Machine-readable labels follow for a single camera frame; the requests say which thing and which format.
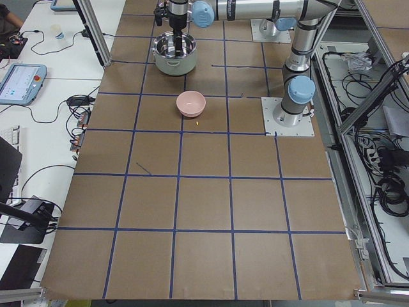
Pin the aluminium frame post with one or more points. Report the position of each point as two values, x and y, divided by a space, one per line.
92 27

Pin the white electric cooking pot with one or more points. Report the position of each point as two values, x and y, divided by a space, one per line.
165 58

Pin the blue teach pendant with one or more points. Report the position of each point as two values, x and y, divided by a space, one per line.
22 83
62 6

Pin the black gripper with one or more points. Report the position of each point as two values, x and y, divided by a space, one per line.
177 20

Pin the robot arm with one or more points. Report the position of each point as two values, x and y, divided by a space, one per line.
299 89
268 27

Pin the white keyboard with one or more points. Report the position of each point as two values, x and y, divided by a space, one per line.
12 136

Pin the pink bowl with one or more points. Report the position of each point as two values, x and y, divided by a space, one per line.
191 103

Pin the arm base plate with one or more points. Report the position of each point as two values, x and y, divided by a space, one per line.
283 37
279 123

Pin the paper cup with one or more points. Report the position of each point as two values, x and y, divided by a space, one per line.
57 31

